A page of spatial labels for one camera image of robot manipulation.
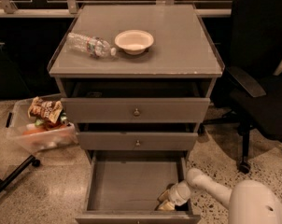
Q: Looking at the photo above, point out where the green soda can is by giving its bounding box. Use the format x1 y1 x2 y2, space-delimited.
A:
60 112 69 125

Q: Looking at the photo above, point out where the grey bottom drawer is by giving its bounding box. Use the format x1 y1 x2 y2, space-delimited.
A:
76 150 201 224

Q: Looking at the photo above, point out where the grey middle drawer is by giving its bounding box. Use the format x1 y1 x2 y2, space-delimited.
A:
78 123 198 150

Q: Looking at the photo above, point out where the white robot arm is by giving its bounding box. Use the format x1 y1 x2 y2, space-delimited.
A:
159 57 282 224

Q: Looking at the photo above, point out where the grey drawer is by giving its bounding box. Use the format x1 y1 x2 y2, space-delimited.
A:
76 150 201 224
62 79 209 123
78 123 198 150

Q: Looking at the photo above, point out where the clear plastic water bottle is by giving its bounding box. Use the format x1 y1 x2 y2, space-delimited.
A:
66 33 117 58

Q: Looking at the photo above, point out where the grey top drawer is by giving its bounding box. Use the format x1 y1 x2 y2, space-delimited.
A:
62 79 209 123

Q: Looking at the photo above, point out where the clear plastic storage bin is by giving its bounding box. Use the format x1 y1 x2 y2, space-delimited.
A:
7 98 78 154

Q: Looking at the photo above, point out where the grey drawer cabinet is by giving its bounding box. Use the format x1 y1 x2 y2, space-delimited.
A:
47 4 225 161

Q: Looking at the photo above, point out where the brown snack bag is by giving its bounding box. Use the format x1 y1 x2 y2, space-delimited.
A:
28 97 63 123

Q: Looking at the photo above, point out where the white paper bowl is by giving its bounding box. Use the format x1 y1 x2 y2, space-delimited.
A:
114 30 154 55

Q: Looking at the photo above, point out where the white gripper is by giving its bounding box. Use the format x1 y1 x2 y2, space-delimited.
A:
157 181 190 211

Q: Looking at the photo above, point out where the black office chair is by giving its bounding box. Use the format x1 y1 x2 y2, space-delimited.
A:
204 0 282 174

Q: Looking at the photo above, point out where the black rolling stand leg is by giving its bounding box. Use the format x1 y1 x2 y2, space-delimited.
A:
0 155 40 193

